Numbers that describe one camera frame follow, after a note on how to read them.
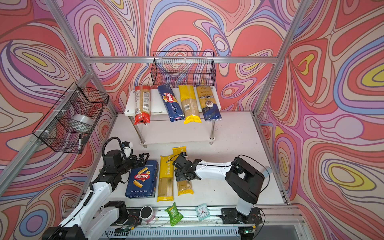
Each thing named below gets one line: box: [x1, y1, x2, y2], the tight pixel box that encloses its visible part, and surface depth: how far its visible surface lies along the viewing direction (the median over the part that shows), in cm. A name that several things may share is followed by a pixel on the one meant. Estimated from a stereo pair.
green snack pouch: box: [164, 202, 184, 227], surface depth 75 cm
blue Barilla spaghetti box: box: [157, 84, 185, 122], surface depth 73 cm
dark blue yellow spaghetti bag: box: [195, 85, 223, 121], surface depth 75 cm
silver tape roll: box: [71, 114, 95, 126], surface depth 75 cm
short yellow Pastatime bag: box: [157, 154, 174, 202], surface depth 85 cm
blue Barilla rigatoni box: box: [125, 160, 160, 199], surface depth 80 cm
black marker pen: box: [78, 134, 82, 151], surface depth 73 cm
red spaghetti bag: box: [134, 85, 151, 125], surface depth 73 cm
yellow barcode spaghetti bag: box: [178, 85, 202, 125], surface depth 73 cm
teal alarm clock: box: [195, 203, 211, 221], surface depth 75 cm
